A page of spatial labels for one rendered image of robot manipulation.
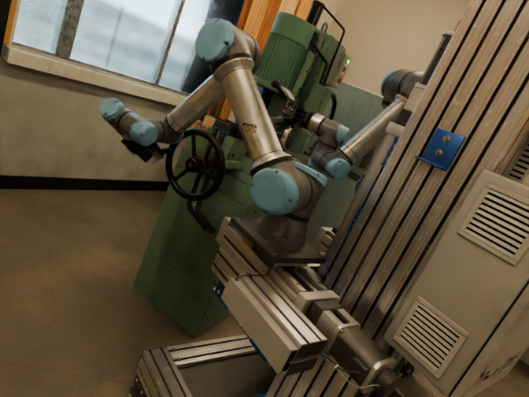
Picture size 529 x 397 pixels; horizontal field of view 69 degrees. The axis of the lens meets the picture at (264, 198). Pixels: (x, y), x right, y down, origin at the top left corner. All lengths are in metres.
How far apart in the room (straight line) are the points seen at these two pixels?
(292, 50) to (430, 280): 1.12
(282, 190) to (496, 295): 0.50
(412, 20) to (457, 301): 3.51
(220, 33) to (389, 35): 3.30
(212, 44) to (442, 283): 0.80
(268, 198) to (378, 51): 3.42
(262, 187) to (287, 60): 0.89
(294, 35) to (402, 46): 2.54
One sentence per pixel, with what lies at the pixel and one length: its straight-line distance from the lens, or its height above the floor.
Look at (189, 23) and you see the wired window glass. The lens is 3.21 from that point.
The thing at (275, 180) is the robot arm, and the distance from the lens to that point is 0.91.
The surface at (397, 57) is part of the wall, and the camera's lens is 4.14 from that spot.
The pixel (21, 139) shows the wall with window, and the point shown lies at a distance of 2.77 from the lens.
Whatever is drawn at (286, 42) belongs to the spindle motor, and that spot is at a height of 1.39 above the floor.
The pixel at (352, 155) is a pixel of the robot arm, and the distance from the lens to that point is 1.33.
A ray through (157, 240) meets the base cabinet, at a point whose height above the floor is 0.32.
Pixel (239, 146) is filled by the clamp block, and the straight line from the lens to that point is 1.60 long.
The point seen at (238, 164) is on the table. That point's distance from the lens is 1.62.
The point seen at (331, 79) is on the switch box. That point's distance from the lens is 1.98.
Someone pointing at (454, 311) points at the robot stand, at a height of 0.93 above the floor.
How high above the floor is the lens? 1.21
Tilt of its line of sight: 16 degrees down
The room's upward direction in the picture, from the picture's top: 24 degrees clockwise
